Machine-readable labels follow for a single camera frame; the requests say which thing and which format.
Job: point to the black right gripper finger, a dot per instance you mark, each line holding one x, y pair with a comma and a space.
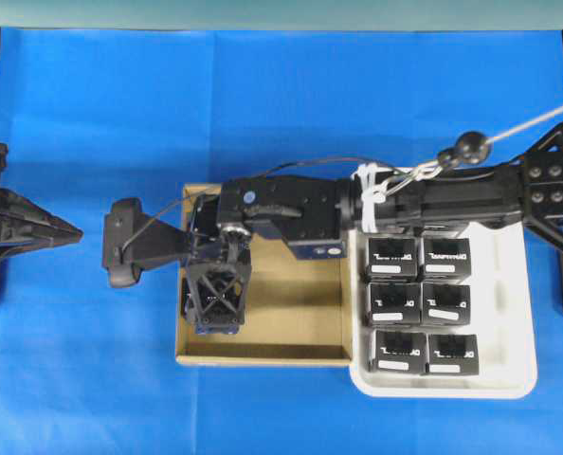
239, 270

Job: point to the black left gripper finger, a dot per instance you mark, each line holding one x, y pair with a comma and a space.
26, 218
11, 249

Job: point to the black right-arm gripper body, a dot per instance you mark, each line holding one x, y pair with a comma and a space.
307, 214

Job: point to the black small product box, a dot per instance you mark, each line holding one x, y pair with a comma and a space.
219, 310

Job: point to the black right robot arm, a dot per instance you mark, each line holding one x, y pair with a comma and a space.
412, 221

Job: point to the open brown cardboard box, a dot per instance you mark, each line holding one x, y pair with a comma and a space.
298, 313

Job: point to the black box second row left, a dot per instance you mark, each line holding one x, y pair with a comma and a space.
391, 259

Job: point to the black box second row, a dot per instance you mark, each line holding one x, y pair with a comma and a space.
445, 259
391, 259

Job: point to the black box third row left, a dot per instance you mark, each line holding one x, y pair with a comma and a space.
391, 303

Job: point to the black box third row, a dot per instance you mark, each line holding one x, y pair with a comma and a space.
391, 303
445, 304

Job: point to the black box second row right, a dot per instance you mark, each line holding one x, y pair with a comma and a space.
445, 259

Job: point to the black box third row right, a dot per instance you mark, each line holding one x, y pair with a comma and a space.
445, 304

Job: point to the black box bottom row left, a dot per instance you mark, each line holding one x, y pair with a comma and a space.
398, 352

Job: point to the black box bottom row right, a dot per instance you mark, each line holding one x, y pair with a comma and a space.
453, 354

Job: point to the blue table cloth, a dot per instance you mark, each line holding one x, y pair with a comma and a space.
94, 116

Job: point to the white plastic tray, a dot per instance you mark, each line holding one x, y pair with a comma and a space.
501, 321

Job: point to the white cable ties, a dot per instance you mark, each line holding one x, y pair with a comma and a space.
372, 193

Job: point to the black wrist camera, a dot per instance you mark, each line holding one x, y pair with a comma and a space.
134, 242

